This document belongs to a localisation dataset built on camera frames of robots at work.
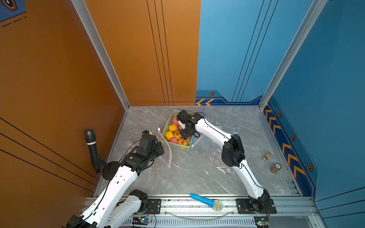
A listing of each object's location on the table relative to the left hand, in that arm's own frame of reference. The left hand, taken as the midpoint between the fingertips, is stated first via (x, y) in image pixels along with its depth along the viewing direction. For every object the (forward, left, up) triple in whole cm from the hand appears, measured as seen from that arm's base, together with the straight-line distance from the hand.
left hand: (163, 144), depth 79 cm
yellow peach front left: (+14, -1, -11) cm, 17 cm away
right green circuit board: (-34, -51, -18) cm, 64 cm away
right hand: (+15, -14, -10) cm, 22 cm away
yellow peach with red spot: (+13, -7, -10) cm, 17 cm away
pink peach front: (+9, -5, -10) cm, 14 cm away
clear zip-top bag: (-5, -2, -6) cm, 8 cm away
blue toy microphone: (-27, -29, -12) cm, 42 cm away
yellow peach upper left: (+20, -3, -11) cm, 23 cm away
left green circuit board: (-34, +7, -16) cm, 38 cm away
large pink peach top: (+22, -5, -6) cm, 23 cm away
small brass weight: (0, -63, -14) cm, 65 cm away
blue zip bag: (+13, -19, -15) cm, 27 cm away
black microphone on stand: (-5, +31, +14) cm, 35 cm away
